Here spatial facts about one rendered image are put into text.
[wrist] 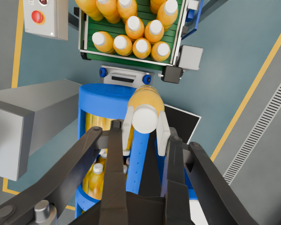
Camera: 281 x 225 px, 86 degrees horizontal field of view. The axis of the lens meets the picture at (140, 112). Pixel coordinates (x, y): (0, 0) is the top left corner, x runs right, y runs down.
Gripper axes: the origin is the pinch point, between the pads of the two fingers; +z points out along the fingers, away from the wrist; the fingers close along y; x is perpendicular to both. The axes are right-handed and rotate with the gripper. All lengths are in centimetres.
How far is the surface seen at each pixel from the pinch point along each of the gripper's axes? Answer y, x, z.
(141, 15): -7, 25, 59
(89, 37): -29, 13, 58
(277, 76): 138, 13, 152
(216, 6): 25, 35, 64
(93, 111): -14.8, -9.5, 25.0
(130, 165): -0.7, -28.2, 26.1
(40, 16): -38, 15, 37
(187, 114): 50, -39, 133
